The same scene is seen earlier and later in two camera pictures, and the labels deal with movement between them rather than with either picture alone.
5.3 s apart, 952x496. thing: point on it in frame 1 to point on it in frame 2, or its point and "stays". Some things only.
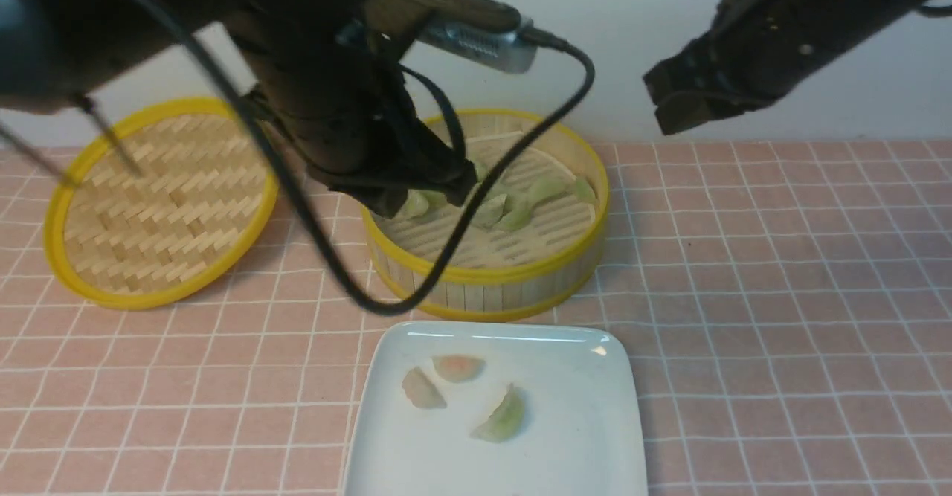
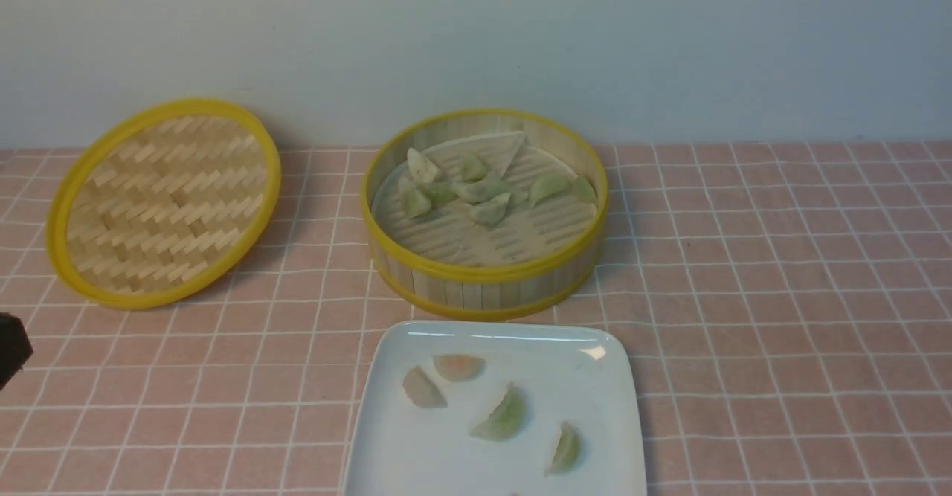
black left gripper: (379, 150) to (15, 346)
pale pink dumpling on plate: (421, 391) stays
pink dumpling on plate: (459, 368) stays
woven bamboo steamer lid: (136, 242) stays
